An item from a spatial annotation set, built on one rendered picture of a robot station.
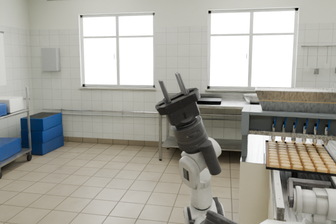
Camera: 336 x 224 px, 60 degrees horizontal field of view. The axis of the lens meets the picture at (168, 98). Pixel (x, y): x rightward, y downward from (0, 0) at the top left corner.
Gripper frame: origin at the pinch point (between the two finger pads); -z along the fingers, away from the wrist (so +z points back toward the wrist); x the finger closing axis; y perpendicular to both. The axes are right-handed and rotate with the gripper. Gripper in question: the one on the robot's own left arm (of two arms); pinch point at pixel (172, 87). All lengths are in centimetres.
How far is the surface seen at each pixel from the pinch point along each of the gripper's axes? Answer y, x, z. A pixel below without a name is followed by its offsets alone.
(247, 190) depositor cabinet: -81, 38, 114
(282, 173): -61, 56, 97
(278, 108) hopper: -85, 77, 70
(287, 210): -23, 34, 82
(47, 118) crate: -418, -134, 96
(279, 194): -28, 34, 77
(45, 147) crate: -406, -156, 136
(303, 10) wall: -325, 296, 77
